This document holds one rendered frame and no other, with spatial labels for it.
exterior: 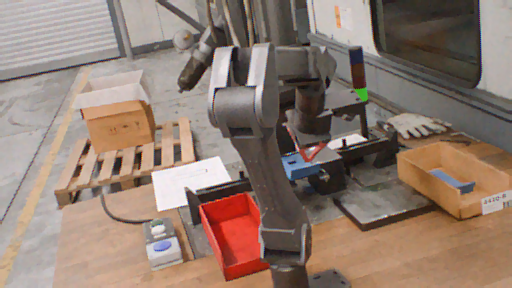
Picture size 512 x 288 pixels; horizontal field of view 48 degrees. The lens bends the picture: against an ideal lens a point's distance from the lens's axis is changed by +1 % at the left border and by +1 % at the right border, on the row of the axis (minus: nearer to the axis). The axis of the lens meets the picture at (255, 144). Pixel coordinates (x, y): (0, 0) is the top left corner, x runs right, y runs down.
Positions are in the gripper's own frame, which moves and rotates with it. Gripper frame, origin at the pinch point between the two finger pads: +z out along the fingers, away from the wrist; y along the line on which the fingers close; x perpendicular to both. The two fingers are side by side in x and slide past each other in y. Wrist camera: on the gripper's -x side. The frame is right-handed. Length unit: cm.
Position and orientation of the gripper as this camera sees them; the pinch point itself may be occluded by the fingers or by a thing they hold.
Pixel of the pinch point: (305, 153)
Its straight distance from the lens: 123.7
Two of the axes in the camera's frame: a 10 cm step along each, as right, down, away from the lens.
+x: -9.5, 2.3, -1.9
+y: -3.0, -7.0, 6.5
